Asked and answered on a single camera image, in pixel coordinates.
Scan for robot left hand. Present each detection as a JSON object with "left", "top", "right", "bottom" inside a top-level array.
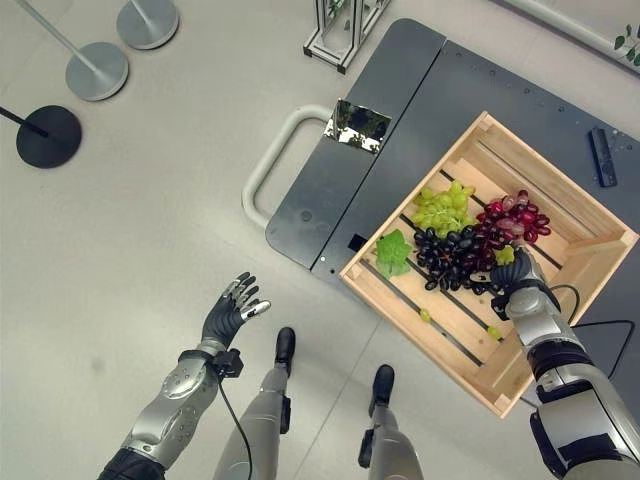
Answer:
[{"left": 201, "top": 271, "right": 272, "bottom": 349}]

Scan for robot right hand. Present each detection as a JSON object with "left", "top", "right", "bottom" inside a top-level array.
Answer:
[{"left": 470, "top": 248, "right": 536, "bottom": 297}]

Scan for dark purple grape bunch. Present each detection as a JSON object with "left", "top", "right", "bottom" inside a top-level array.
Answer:
[{"left": 412, "top": 224, "right": 501, "bottom": 293}]

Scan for wooden slatted crate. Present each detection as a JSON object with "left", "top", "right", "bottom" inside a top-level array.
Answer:
[{"left": 338, "top": 110, "right": 640, "bottom": 420}]

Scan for red grape bunch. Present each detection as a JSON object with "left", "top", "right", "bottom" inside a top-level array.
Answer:
[{"left": 473, "top": 188, "right": 553, "bottom": 251}]

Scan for green grape bunch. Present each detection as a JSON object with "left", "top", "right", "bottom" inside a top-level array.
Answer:
[{"left": 411, "top": 180, "right": 477, "bottom": 238}]

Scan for robot left leg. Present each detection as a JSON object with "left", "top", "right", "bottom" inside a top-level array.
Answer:
[{"left": 212, "top": 326, "right": 297, "bottom": 480}]

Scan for robot leg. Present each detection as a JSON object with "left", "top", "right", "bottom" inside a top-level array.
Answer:
[
  {"left": 212, "top": 326, "right": 297, "bottom": 480},
  {"left": 357, "top": 364, "right": 426, "bottom": 480}
]

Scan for black remote control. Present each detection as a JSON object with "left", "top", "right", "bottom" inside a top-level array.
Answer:
[{"left": 587, "top": 127, "right": 619, "bottom": 188}]

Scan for grey cart platform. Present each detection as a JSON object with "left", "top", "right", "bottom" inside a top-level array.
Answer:
[{"left": 265, "top": 18, "right": 640, "bottom": 381}]

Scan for robot right leg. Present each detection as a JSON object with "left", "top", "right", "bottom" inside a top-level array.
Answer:
[{"left": 357, "top": 364, "right": 426, "bottom": 480}]

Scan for black round stand base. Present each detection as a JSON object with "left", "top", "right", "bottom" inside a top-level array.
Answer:
[{"left": 0, "top": 104, "right": 84, "bottom": 169}]

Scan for green plant leaves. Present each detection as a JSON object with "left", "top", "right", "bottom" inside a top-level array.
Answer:
[{"left": 613, "top": 23, "right": 640, "bottom": 67}]

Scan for grey round stand base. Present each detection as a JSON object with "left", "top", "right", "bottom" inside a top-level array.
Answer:
[
  {"left": 115, "top": 0, "right": 181, "bottom": 51},
  {"left": 13, "top": 0, "right": 130, "bottom": 102}
]

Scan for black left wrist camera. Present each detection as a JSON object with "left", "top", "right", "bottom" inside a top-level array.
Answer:
[{"left": 214, "top": 348, "right": 245, "bottom": 377}]

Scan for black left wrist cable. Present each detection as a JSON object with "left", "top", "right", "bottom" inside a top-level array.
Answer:
[{"left": 217, "top": 369, "right": 253, "bottom": 480}]

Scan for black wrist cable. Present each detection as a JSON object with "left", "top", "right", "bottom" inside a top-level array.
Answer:
[
  {"left": 217, "top": 369, "right": 253, "bottom": 480},
  {"left": 548, "top": 284, "right": 635, "bottom": 381}
]

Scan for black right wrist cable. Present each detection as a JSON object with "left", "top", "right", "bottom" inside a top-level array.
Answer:
[{"left": 548, "top": 284, "right": 635, "bottom": 381}]

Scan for white cart handle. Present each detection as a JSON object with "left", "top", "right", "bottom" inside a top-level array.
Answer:
[{"left": 241, "top": 103, "right": 343, "bottom": 229}]

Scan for white frame plant stand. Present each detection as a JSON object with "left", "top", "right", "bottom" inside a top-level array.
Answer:
[{"left": 302, "top": 0, "right": 394, "bottom": 74}]

